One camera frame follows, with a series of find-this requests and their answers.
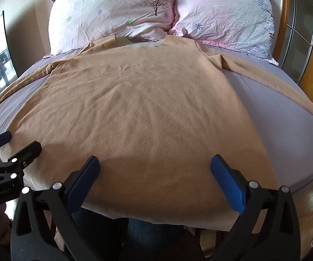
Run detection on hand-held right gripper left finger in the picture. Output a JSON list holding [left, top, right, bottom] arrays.
[[10, 156, 103, 261]]

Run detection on wooden headboard with glass panels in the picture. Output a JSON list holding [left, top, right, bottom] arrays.
[[273, 0, 313, 110]]

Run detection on tan long-sleeved shirt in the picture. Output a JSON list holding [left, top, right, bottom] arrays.
[[0, 36, 313, 230]]

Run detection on person's legs in jeans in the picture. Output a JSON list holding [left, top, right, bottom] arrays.
[[72, 208, 187, 261]]

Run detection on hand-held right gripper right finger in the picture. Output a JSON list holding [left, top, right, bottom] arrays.
[[210, 154, 301, 261]]

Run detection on pink floral tree-print pillow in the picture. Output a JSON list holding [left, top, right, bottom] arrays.
[[48, 0, 179, 55]]

